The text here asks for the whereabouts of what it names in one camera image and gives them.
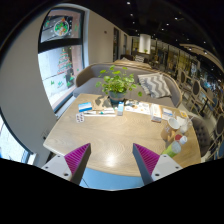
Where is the small upright blue-white box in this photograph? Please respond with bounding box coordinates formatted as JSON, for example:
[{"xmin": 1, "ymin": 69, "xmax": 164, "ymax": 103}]
[{"xmin": 116, "ymin": 101, "xmax": 126, "ymax": 117}]

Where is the white mug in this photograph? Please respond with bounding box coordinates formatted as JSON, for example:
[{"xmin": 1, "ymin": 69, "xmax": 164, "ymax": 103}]
[{"xmin": 166, "ymin": 116, "xmax": 181, "ymax": 132}]

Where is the dark grey tufted chair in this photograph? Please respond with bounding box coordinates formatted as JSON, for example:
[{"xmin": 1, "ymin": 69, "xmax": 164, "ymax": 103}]
[{"xmin": 187, "ymin": 114, "xmax": 213, "ymax": 158}]

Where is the group of ceiling lights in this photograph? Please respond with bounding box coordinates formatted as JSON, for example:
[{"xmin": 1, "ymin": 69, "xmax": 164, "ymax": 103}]
[{"xmin": 124, "ymin": 0, "xmax": 188, "ymax": 28}]

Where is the group of wooden chairs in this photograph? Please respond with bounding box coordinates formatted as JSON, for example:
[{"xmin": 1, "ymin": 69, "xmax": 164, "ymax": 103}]
[{"xmin": 175, "ymin": 66, "xmax": 224, "ymax": 116}]

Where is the small white card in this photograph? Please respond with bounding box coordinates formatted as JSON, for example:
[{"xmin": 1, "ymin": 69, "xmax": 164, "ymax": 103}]
[{"xmin": 162, "ymin": 107, "xmax": 175, "ymax": 121}]

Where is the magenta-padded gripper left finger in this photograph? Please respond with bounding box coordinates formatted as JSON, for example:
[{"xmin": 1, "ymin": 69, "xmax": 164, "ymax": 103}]
[{"xmin": 41, "ymin": 142, "xmax": 92, "ymax": 185}]

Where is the white rectangular box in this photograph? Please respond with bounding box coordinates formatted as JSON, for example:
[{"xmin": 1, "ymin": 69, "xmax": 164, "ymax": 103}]
[{"xmin": 150, "ymin": 103, "xmax": 164, "ymax": 123}]

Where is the grey chevron striped cushion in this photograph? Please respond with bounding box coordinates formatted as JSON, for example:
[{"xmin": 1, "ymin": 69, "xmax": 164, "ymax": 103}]
[{"xmin": 137, "ymin": 72, "xmax": 173, "ymax": 100}]

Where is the white round column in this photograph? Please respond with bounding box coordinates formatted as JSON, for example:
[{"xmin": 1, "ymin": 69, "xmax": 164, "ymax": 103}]
[{"xmin": 138, "ymin": 33, "xmax": 152, "ymax": 55}]

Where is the decorated window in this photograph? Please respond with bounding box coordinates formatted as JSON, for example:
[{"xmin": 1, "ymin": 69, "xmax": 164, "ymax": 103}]
[{"xmin": 37, "ymin": 7, "xmax": 85, "ymax": 112}]

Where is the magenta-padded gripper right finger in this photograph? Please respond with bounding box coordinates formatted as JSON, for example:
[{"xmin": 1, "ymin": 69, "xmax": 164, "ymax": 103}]
[{"xmin": 132, "ymin": 143, "xmax": 184, "ymax": 186}]

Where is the light blue chair seat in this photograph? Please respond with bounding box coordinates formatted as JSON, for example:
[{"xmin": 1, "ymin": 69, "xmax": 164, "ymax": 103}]
[{"xmin": 79, "ymin": 166, "xmax": 146, "ymax": 191}]

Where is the green potted plant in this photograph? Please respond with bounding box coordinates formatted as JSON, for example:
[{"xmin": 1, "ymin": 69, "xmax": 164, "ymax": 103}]
[{"xmin": 95, "ymin": 65, "xmax": 144, "ymax": 104}]

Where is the blue and white box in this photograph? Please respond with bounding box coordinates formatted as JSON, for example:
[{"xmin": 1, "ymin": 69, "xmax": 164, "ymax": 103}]
[{"xmin": 77, "ymin": 101, "xmax": 94, "ymax": 113}]

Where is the silver blister pack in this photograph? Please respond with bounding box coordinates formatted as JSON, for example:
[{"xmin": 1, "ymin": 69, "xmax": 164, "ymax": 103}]
[{"xmin": 75, "ymin": 112, "xmax": 86, "ymax": 124}]

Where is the grey curved sofa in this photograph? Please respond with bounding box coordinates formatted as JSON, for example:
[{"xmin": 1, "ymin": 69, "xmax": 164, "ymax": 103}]
[{"xmin": 72, "ymin": 62, "xmax": 184, "ymax": 110}]

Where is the printed white leaflet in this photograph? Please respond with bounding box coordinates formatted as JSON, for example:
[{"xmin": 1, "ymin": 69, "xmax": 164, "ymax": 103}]
[{"xmin": 124, "ymin": 100, "xmax": 152, "ymax": 116}]

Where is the green bottle with white cap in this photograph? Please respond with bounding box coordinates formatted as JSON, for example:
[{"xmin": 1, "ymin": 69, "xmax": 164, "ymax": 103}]
[{"xmin": 162, "ymin": 134, "xmax": 188, "ymax": 158}]

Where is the clear plastic cup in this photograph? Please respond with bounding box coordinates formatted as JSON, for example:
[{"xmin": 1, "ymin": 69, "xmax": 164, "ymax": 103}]
[{"xmin": 178, "ymin": 114, "xmax": 195, "ymax": 135}]

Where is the long white flat box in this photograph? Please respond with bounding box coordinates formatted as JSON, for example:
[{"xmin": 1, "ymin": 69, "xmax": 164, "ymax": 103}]
[{"xmin": 83, "ymin": 109, "xmax": 117, "ymax": 118}]

